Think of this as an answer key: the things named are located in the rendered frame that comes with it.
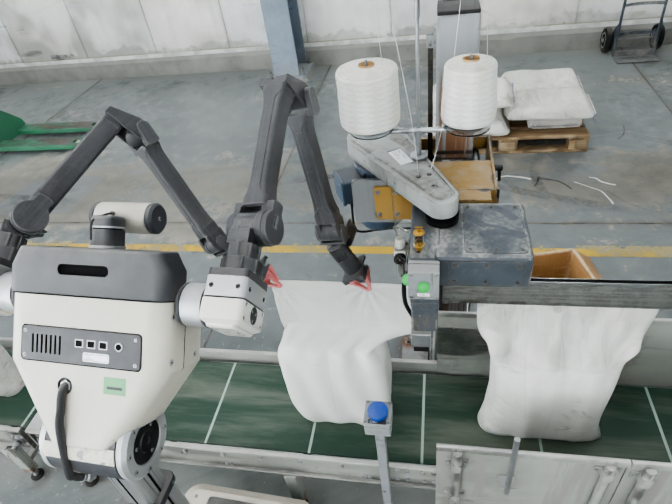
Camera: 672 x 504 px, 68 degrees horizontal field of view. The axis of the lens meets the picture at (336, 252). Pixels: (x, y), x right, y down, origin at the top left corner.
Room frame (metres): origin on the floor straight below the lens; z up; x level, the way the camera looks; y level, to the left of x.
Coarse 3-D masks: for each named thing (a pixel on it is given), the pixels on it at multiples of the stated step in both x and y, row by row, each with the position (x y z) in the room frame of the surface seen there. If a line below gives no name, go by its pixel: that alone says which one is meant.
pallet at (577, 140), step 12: (516, 120) 3.84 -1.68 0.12; (516, 132) 3.60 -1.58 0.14; (528, 132) 3.57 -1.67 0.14; (540, 132) 3.54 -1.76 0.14; (552, 132) 3.51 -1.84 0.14; (564, 132) 3.48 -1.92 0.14; (576, 132) 3.46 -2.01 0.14; (588, 132) 3.43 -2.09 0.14; (504, 144) 3.54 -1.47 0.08; (516, 144) 3.52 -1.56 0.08; (564, 144) 3.50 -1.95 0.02; (576, 144) 3.41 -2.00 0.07
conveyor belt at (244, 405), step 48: (192, 384) 1.40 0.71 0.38; (240, 384) 1.36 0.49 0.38; (432, 384) 1.21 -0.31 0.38; (480, 384) 1.18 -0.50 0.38; (192, 432) 1.16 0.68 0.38; (240, 432) 1.13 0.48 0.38; (288, 432) 1.10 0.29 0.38; (336, 432) 1.07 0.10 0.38; (432, 432) 1.01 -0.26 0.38; (480, 432) 0.98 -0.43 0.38; (624, 432) 0.89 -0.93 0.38
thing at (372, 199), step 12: (360, 180) 1.34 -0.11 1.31; (372, 180) 1.33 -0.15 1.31; (360, 192) 1.34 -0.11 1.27; (372, 192) 1.33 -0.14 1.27; (384, 192) 1.32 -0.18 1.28; (396, 192) 1.30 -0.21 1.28; (360, 204) 1.35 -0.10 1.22; (372, 204) 1.34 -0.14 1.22; (384, 204) 1.32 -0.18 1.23; (396, 204) 1.31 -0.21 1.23; (408, 204) 1.30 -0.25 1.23; (360, 216) 1.35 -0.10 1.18; (372, 216) 1.34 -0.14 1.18; (384, 216) 1.32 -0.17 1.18; (396, 216) 1.30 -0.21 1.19; (408, 216) 1.30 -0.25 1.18
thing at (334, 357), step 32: (288, 288) 1.20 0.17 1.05; (320, 288) 1.17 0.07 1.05; (352, 288) 1.14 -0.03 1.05; (384, 288) 1.12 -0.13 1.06; (288, 320) 1.20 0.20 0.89; (320, 320) 1.17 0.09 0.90; (352, 320) 1.14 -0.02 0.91; (384, 320) 1.12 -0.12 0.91; (288, 352) 1.14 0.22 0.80; (320, 352) 1.11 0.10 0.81; (352, 352) 1.09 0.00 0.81; (384, 352) 1.10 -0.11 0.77; (288, 384) 1.14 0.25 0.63; (320, 384) 1.09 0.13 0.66; (352, 384) 1.06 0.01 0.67; (384, 384) 1.06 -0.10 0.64; (320, 416) 1.11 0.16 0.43; (352, 416) 1.08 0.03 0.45
